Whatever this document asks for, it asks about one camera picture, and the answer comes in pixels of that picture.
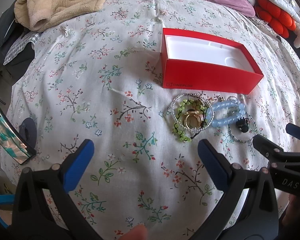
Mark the person's right hand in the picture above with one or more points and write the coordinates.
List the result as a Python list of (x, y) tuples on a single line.
[(292, 211)]

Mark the orange knotted cushion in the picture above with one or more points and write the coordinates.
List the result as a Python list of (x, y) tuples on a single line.
[(279, 20)]

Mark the gold bangle rings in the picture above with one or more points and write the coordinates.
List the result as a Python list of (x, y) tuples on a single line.
[(193, 121)]

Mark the black round disc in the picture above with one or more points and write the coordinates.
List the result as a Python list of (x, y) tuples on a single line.
[(28, 132)]

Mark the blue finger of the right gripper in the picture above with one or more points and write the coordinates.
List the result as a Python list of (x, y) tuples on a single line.
[(293, 130), (268, 149)]

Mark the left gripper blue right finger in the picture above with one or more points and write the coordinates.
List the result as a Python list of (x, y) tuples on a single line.
[(228, 178)]

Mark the red cardboard box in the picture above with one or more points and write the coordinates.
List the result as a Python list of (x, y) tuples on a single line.
[(200, 61)]

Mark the black hair claw clip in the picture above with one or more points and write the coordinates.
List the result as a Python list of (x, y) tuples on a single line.
[(243, 125)]

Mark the mirror with black frame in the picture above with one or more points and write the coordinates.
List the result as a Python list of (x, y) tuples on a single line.
[(12, 143)]

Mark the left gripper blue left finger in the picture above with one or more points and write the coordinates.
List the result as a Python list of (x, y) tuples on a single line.
[(70, 171)]

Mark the person's left hand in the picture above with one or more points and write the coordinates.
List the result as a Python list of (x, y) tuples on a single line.
[(139, 232)]

